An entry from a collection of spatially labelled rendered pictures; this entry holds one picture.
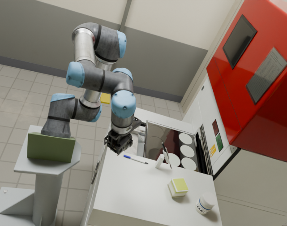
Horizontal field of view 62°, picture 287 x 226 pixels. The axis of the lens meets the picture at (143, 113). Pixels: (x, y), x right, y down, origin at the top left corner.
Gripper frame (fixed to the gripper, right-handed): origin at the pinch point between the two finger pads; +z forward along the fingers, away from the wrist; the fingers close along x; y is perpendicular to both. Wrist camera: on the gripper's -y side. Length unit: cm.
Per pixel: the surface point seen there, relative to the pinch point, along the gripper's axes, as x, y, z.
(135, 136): -9, -30, 43
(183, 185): 30.5, -12.5, 21.0
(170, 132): 5, -51, 48
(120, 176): 3.3, 2.9, 22.8
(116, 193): 7.7, 11.3, 20.0
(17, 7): -211, -88, 72
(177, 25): -72, -203, 79
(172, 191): 27.5, -7.3, 23.3
